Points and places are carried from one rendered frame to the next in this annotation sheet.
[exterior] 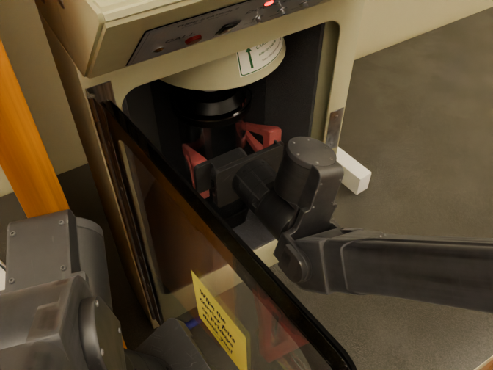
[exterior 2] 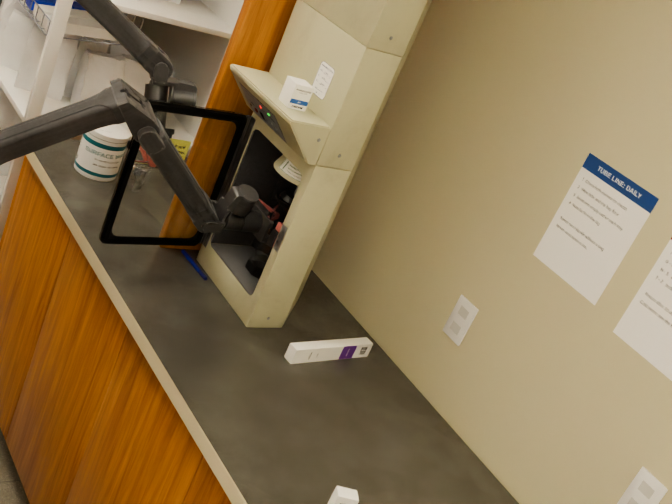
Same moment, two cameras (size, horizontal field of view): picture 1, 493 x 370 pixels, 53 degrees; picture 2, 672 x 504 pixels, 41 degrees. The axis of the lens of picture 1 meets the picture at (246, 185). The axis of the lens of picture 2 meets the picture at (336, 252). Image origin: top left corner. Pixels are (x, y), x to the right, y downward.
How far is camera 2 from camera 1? 2.19 m
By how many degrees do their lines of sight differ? 66
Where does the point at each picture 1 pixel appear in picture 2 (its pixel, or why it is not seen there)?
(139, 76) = (259, 126)
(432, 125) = (361, 428)
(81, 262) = (184, 91)
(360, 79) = (421, 417)
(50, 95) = (339, 227)
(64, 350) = (157, 53)
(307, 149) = (249, 191)
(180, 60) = (267, 132)
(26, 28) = (356, 188)
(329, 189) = (230, 197)
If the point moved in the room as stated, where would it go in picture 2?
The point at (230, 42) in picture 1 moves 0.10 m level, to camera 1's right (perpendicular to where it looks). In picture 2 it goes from (277, 142) to (276, 155)
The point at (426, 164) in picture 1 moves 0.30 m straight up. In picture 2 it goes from (315, 402) to (365, 298)
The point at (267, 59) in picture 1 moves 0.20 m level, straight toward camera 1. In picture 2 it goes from (288, 172) to (212, 142)
